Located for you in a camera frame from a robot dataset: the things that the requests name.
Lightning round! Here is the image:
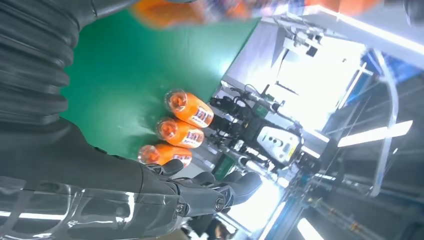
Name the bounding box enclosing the rectangular ceiling light panel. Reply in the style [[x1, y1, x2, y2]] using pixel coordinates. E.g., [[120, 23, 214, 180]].
[[336, 119, 414, 149], [296, 217, 326, 240]]

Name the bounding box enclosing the ribbed grey right arm sleeve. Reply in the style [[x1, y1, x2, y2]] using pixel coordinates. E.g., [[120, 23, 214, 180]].
[[0, 0, 140, 128]]

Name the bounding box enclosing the person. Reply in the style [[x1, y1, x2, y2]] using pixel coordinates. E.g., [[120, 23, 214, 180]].
[[201, 219, 233, 240]]

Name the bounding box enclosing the white and black humanoid robot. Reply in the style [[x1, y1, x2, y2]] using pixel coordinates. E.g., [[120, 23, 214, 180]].
[[209, 82, 333, 177]]

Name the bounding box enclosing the long led strip light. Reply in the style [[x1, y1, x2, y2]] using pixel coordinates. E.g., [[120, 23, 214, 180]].
[[316, 5, 424, 57]]

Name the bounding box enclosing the green table mat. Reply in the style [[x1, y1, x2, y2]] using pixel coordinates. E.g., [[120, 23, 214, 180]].
[[59, 9, 262, 163]]

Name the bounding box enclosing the orange drink bottle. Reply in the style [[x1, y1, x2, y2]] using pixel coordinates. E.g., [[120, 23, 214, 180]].
[[137, 143, 194, 169], [164, 88, 216, 129], [130, 0, 381, 31], [155, 116, 206, 150]]

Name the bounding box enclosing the clear bent plastic tube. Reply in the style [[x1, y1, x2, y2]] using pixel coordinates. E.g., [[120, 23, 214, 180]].
[[368, 52, 400, 198]]

